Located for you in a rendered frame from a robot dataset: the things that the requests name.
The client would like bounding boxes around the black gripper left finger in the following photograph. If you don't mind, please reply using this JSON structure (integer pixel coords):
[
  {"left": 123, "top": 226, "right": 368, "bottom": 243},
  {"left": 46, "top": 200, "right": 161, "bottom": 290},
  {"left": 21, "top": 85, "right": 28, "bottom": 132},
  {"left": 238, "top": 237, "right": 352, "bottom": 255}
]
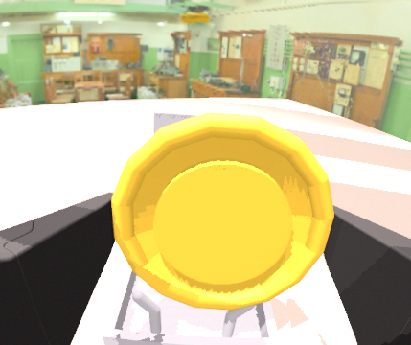
[{"left": 0, "top": 192, "right": 116, "bottom": 345}]

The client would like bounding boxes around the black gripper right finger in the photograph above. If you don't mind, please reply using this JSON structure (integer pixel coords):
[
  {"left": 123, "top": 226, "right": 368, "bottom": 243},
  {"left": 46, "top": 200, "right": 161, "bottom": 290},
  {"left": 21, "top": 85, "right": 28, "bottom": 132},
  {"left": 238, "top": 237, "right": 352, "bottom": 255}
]
[{"left": 324, "top": 204, "right": 411, "bottom": 345}]

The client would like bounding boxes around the yellow plate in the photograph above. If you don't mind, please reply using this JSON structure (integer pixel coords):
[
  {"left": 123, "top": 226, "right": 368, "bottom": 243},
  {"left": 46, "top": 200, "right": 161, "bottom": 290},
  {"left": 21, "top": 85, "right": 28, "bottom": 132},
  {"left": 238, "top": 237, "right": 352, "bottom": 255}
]
[{"left": 110, "top": 112, "right": 334, "bottom": 311}]

